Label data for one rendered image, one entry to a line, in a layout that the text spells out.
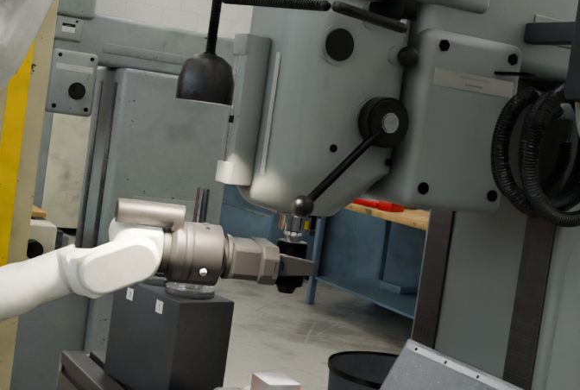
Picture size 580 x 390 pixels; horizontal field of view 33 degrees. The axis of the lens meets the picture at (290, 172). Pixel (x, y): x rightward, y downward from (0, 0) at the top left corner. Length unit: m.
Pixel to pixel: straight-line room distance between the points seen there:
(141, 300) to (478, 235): 0.61
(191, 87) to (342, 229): 7.75
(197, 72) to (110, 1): 9.62
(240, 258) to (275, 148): 0.17
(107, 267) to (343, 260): 7.58
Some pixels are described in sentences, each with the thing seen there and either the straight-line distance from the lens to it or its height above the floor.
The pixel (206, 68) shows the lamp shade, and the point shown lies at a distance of 1.21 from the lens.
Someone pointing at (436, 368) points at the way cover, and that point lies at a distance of 1.71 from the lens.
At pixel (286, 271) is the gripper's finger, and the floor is 1.22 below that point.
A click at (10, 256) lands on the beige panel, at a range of 3.08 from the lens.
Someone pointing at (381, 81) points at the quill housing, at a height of 1.51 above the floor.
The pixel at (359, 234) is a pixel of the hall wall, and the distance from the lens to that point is 8.69.
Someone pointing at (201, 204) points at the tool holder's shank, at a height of 1.27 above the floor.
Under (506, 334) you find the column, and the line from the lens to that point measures 1.61.
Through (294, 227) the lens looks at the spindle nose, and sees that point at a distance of 1.40.
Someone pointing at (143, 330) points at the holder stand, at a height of 1.03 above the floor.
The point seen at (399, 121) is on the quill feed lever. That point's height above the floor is 1.46.
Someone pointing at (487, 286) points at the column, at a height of 1.21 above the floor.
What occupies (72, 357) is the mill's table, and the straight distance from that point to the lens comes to 1.99.
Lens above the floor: 1.44
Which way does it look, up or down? 3 degrees down
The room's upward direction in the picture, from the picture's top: 8 degrees clockwise
